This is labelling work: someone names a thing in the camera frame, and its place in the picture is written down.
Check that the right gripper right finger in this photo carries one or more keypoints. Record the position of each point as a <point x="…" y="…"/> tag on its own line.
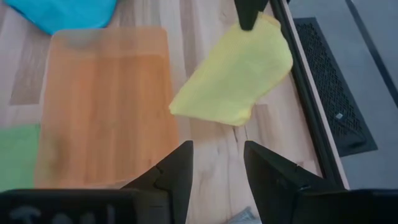
<point x="273" y="186"/>

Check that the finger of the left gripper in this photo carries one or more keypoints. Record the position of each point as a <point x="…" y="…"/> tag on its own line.
<point x="256" y="11"/>
<point x="243" y="12"/>

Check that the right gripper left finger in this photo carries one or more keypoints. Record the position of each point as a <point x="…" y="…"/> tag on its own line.
<point x="174" y="186"/>

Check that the grey waffle microfiber towel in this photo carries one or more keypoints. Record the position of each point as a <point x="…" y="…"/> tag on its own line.
<point x="245" y="217"/>

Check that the yellow microfiber towel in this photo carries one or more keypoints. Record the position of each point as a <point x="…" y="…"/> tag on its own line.
<point x="236" y="77"/>

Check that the green microfiber towel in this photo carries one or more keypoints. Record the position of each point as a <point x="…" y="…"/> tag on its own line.
<point x="17" y="155"/>

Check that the turquoise microfiber towel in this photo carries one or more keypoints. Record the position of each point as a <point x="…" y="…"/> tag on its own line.
<point x="62" y="12"/>

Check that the orange translucent plastic basket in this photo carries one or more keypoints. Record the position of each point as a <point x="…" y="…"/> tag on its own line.
<point x="105" y="109"/>

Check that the black aluminium table frame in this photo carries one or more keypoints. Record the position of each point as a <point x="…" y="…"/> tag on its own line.
<point x="313" y="124"/>

